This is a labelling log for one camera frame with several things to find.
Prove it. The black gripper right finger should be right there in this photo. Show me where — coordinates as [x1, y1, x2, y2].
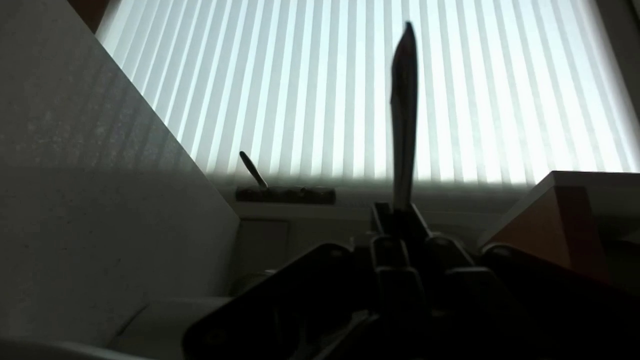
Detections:
[408, 206, 496, 318]

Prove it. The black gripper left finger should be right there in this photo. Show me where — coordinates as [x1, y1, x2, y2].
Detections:
[371, 202, 427, 319]

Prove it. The metal tea strainer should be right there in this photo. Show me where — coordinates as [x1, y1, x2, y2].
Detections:
[391, 22, 418, 212]

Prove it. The window blind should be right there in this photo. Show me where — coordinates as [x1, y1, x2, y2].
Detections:
[99, 0, 638, 186]

